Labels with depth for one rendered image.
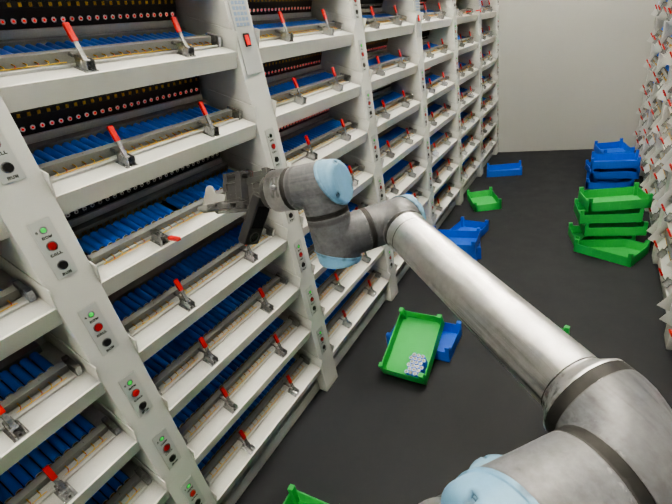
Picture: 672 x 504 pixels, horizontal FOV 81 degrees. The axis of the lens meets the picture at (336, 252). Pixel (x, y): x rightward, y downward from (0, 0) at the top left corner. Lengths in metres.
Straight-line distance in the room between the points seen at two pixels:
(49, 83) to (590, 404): 0.99
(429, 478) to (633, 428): 1.12
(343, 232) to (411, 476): 0.99
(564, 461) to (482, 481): 0.07
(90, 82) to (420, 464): 1.44
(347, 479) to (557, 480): 1.19
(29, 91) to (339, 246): 0.64
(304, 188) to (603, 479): 0.60
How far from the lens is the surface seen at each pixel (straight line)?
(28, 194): 0.94
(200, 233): 1.14
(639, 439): 0.47
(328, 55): 1.93
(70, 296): 0.98
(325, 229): 0.77
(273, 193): 0.81
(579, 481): 0.43
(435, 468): 1.56
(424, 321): 1.91
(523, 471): 0.43
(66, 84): 0.99
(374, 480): 1.55
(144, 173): 1.05
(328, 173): 0.74
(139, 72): 1.08
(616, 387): 0.50
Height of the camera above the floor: 1.30
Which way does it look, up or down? 27 degrees down
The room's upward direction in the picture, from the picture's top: 12 degrees counter-clockwise
